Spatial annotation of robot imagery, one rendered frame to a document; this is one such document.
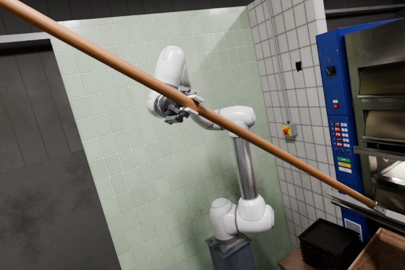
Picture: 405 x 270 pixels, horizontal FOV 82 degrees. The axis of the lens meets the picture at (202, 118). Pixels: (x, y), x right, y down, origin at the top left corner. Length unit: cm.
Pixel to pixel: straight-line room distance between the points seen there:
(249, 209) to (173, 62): 93
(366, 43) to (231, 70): 101
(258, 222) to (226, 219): 18
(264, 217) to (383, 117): 91
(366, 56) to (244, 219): 118
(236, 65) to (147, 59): 80
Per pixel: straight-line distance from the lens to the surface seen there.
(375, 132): 174
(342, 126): 182
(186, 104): 61
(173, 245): 219
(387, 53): 163
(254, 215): 145
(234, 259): 164
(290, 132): 208
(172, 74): 90
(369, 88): 169
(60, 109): 285
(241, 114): 131
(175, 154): 192
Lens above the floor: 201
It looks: 8 degrees down
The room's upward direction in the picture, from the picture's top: 13 degrees counter-clockwise
